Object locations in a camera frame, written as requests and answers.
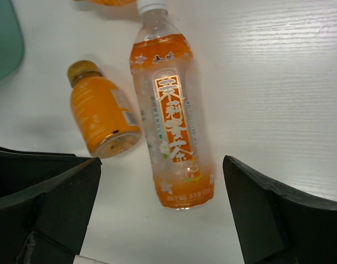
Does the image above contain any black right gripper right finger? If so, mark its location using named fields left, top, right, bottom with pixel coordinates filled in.
left=223, top=156, right=337, bottom=263

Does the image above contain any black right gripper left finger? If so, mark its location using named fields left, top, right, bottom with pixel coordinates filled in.
left=0, top=158, right=101, bottom=263

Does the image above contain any orange juice bottle gold cap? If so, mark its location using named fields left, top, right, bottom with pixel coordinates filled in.
left=67, top=60, right=141, bottom=159

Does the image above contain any orange label clear tea bottle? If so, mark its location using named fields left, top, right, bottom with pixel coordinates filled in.
left=129, top=1, right=214, bottom=210

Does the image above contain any orange juice bottle barcode label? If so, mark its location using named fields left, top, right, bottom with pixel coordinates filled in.
left=74, top=0, right=137, bottom=7

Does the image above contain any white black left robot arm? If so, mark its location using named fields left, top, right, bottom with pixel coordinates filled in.
left=0, top=147, right=89, bottom=198

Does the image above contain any green plastic bin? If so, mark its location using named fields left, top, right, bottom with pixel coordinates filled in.
left=0, top=0, right=25, bottom=81

